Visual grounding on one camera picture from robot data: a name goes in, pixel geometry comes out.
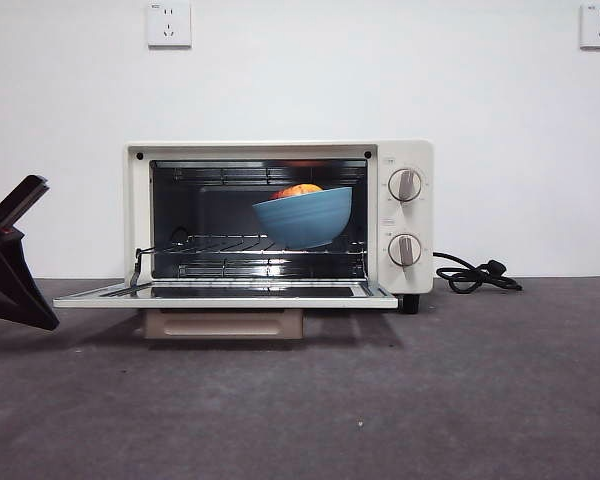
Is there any glass oven door beige handle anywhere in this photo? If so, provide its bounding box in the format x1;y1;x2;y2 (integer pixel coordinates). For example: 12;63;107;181
53;279;400;341

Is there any blue ribbed bowl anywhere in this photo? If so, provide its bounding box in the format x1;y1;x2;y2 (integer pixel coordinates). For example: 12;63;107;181
251;186;355;250

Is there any red apple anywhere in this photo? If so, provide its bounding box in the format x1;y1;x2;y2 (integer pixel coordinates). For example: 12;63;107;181
271;183;326;201

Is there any cream toaster oven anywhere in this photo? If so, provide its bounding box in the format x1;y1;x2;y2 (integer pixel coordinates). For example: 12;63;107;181
123;140;435;315

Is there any beige round oven knob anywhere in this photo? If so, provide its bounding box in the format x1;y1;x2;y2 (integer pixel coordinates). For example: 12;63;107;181
387;168;423;204
387;233;423;268

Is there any black oven power cable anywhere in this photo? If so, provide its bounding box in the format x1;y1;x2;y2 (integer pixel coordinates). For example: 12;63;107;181
432;251;524;295

